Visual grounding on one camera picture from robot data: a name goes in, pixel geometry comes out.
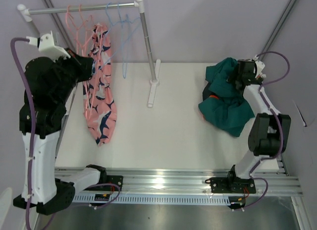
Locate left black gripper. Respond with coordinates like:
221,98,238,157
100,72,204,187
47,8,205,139
52,47,94,105

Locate teal shorts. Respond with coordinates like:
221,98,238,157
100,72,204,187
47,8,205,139
198,57,255,137

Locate pink patterned shorts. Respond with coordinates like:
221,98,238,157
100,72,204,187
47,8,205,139
81,23,118,147

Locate black shorts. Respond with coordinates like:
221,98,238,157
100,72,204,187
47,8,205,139
202,83,213,101

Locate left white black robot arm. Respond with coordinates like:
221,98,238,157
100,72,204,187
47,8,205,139
13,53,107,215

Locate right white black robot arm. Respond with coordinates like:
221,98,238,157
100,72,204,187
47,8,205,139
226,59,291,192

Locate metal clothes rack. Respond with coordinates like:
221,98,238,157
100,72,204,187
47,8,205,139
17,0,161,108

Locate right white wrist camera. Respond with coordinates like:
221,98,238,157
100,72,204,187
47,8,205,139
252,56,266,79

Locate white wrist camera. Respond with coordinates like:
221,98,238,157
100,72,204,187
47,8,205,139
252,56,266,79
26,31,71,61

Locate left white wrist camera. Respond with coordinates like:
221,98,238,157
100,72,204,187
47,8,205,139
26,31,71,61

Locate aluminium mounting rail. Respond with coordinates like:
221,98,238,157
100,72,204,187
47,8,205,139
53,168,304,197

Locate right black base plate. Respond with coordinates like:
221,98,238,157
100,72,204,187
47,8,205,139
205,177,256,194

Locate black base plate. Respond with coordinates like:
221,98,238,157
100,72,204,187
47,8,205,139
98,175,124,192
205,177,256,194

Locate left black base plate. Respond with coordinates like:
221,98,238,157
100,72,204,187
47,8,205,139
98,175,124,192

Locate white slotted cable duct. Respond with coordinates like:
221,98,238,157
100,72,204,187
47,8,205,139
73,193,230,206

